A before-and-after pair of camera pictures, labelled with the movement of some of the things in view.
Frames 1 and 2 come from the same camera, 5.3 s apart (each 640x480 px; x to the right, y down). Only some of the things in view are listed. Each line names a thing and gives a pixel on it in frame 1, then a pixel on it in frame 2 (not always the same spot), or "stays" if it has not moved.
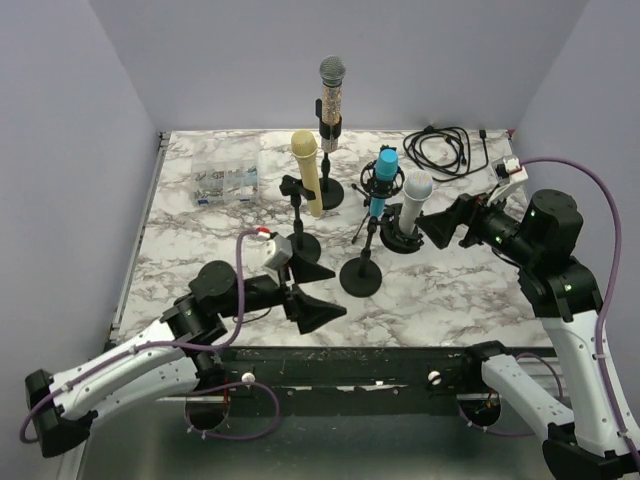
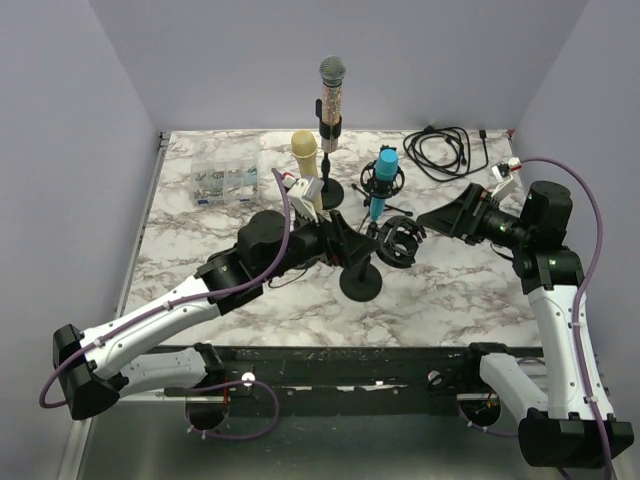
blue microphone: [386, 170] stays
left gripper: [308, 312] to [342, 245]
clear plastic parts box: [224, 175] stays
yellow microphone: [305, 146] stays
